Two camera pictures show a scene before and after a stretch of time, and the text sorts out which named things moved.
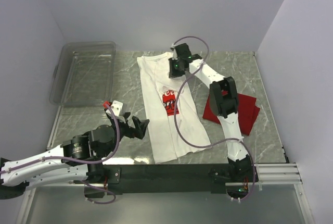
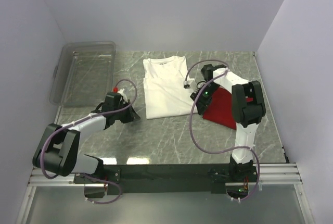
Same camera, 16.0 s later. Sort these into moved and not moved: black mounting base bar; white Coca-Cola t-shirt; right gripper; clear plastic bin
Moved: white Coca-Cola t-shirt; right gripper
Not moved: black mounting base bar; clear plastic bin
